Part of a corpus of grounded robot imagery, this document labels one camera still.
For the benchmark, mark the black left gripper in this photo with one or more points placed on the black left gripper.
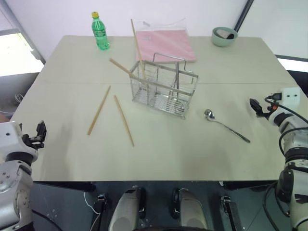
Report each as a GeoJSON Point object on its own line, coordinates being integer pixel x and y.
{"type": "Point", "coordinates": [33, 142]}

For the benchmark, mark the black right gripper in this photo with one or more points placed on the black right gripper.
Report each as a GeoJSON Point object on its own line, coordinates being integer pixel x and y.
{"type": "Point", "coordinates": [265, 112]}

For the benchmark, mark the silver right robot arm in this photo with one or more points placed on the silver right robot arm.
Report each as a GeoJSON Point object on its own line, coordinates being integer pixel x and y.
{"type": "Point", "coordinates": [296, 149]}

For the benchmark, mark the silver metal spoon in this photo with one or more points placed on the silver metal spoon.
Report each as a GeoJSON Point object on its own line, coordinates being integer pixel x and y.
{"type": "Point", "coordinates": [209, 114]}

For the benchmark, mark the dark furniture beside table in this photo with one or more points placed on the dark furniture beside table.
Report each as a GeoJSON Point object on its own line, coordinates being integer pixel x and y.
{"type": "Point", "coordinates": [294, 66]}

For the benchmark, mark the long wooden chopstick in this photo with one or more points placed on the long wooden chopstick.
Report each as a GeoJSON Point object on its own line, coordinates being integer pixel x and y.
{"type": "Point", "coordinates": [99, 110]}
{"type": "Point", "coordinates": [137, 47]}
{"type": "Point", "coordinates": [118, 65]}
{"type": "Point", "coordinates": [124, 120]}

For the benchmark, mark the pale green bowl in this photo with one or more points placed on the pale green bowl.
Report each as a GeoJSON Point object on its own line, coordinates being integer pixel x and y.
{"type": "Point", "coordinates": [222, 41]}

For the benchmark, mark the grey and black cloth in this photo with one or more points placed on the grey and black cloth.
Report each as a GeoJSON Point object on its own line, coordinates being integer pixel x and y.
{"type": "Point", "coordinates": [225, 33]}

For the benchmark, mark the thin silver metal utensil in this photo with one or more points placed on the thin silver metal utensil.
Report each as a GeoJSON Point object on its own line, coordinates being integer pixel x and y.
{"type": "Point", "coordinates": [176, 77]}

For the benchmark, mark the pink paper in clear sleeve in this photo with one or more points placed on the pink paper in clear sleeve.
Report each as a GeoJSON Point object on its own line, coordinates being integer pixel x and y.
{"type": "Point", "coordinates": [166, 45]}

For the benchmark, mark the green plastic bottle yellow cap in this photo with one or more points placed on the green plastic bottle yellow cap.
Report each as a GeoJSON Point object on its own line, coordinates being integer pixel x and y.
{"type": "Point", "coordinates": [100, 33]}

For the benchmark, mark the grey rounded robot leg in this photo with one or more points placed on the grey rounded robot leg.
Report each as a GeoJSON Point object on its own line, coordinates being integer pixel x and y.
{"type": "Point", "coordinates": [191, 211]}
{"type": "Point", "coordinates": [126, 211]}

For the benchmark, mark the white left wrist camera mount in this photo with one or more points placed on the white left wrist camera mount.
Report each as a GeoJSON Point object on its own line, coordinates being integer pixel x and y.
{"type": "Point", "coordinates": [10, 138]}

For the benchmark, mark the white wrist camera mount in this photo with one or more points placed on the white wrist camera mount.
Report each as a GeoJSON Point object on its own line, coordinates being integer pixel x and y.
{"type": "Point", "coordinates": [10, 138]}
{"type": "Point", "coordinates": [290, 95]}

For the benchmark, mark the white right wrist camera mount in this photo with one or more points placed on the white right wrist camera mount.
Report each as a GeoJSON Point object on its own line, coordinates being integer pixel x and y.
{"type": "Point", "coordinates": [290, 95]}

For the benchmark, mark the grey window frame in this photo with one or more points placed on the grey window frame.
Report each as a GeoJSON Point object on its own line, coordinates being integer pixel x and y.
{"type": "Point", "coordinates": [26, 41]}

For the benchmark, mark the black wall frame strip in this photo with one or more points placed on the black wall frame strip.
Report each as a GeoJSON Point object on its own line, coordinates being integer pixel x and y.
{"type": "Point", "coordinates": [244, 14]}

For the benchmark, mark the black table bracket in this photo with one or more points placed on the black table bracket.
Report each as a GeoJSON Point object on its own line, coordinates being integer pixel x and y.
{"type": "Point", "coordinates": [228, 209]}
{"type": "Point", "coordinates": [102, 203]}

